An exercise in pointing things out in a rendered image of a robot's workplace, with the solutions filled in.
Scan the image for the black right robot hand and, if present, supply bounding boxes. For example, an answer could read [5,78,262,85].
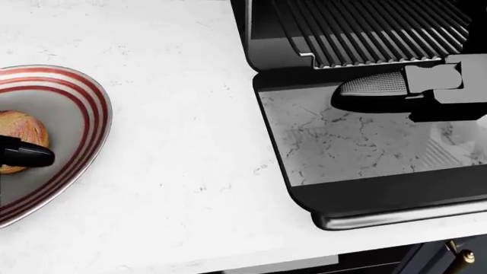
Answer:
[329,53,487,123]

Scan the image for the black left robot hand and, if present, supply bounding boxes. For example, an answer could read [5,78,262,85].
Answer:
[0,134,56,168]

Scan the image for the round toasted bread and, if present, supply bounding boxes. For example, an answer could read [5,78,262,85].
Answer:
[0,110,51,174]

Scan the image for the metal toaster oven rack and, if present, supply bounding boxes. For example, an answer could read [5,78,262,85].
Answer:
[274,0,473,71]

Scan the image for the black toaster oven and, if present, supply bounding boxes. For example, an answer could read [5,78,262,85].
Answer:
[229,0,487,72]

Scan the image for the heart-shaped red striped plate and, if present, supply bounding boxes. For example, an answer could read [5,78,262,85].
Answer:
[0,64,113,230]

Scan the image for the brass cabinet handle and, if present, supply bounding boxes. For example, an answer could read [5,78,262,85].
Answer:
[444,240,476,267]

